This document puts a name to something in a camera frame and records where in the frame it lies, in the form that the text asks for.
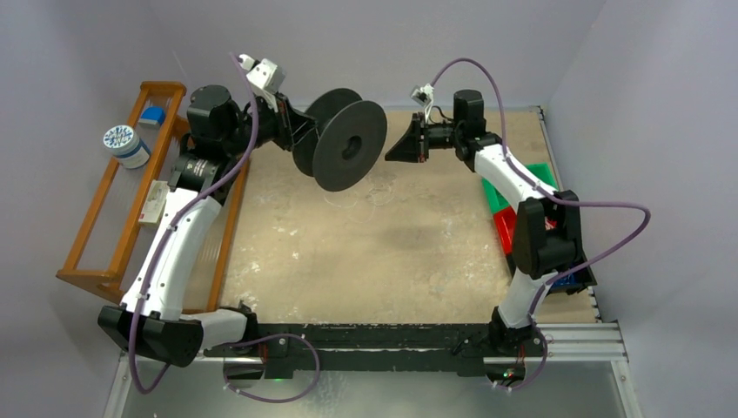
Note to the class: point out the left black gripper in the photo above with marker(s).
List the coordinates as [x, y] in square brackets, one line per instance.
[290, 124]

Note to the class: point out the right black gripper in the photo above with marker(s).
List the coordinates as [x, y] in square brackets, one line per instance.
[420, 137]

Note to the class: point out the black cable spool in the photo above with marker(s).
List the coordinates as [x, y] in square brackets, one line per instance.
[348, 136]

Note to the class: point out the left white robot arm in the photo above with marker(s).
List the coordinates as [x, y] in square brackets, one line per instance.
[150, 321]

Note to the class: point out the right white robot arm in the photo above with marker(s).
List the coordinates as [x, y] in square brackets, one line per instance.
[547, 233]

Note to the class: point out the green plastic bin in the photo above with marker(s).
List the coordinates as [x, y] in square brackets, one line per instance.
[497, 202]

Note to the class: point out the red plastic bin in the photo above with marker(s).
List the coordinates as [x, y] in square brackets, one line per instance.
[504, 221]

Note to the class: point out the blue white small box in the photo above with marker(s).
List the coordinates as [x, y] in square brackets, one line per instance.
[152, 117]

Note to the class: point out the white red carton box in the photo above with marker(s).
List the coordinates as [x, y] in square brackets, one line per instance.
[154, 203]

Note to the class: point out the blue white round tin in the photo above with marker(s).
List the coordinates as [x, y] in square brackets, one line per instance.
[126, 147]

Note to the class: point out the black plastic bin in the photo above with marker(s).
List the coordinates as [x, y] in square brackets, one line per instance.
[574, 283]

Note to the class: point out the wooden rack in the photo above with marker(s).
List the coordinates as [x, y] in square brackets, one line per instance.
[120, 197]

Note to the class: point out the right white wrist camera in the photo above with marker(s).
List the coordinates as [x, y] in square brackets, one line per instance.
[422, 95]

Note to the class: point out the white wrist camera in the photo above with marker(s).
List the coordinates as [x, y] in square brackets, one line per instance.
[264, 75]
[422, 95]

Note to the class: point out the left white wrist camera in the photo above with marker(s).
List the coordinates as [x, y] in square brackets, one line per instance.
[264, 75]

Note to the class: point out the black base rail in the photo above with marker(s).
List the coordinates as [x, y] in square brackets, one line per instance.
[465, 349]

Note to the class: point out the aluminium frame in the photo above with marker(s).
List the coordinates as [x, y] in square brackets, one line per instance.
[583, 372]

